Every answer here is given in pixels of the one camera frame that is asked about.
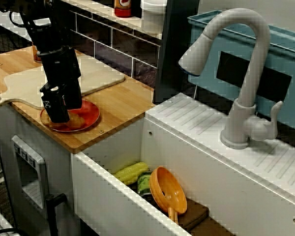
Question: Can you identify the yellow toy corn cob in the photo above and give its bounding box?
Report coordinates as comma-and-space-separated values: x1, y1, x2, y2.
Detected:
113, 161, 150, 185

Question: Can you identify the black floor cable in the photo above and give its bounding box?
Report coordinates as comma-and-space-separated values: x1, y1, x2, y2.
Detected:
0, 227, 30, 236

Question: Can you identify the teal plastic bin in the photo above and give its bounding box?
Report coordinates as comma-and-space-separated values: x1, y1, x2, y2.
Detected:
186, 9, 295, 133

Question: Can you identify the brown label soup can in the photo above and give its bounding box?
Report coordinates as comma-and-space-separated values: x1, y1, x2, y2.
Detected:
31, 43, 44, 62

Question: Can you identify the white cup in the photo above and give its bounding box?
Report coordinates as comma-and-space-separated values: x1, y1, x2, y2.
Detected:
140, 0, 168, 34

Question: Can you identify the green toy can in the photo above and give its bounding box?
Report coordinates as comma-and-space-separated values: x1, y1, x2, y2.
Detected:
137, 171, 153, 197

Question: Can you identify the tan toy chicken piece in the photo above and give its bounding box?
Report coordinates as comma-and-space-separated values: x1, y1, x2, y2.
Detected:
43, 112, 88, 131

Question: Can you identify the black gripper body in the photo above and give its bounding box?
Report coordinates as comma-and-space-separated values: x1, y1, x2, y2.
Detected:
36, 46, 82, 86

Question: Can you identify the orange toy strainer pan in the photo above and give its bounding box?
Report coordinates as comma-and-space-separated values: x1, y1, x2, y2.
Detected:
148, 166, 188, 226

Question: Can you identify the pale wooden cutting board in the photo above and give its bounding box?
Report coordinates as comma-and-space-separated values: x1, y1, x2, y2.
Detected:
0, 53, 126, 111

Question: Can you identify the dark upright panel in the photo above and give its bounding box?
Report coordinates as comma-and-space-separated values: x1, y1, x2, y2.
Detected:
152, 0, 200, 104

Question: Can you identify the white toy sink basin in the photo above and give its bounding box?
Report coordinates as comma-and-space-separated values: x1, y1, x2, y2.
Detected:
70, 92, 295, 236

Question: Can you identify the grey dishwasher panel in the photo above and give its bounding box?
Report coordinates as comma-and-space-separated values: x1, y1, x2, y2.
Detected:
11, 134, 50, 209

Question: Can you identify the red yellow bottle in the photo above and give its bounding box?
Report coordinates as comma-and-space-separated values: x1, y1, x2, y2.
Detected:
114, 0, 133, 18

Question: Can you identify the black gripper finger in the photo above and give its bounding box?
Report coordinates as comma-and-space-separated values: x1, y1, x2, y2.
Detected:
40, 83, 71, 123
63, 79, 84, 111

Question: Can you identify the red round plate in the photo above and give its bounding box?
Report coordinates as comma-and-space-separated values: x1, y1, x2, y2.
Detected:
40, 99, 101, 133

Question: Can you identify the black dishwasher handle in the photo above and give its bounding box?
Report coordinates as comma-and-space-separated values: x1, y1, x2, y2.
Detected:
45, 193, 68, 236

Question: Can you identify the white tile shelf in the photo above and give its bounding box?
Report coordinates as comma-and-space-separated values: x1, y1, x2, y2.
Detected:
61, 0, 163, 40

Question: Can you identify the grey toy faucet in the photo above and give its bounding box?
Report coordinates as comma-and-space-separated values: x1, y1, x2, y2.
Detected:
178, 7, 284, 150

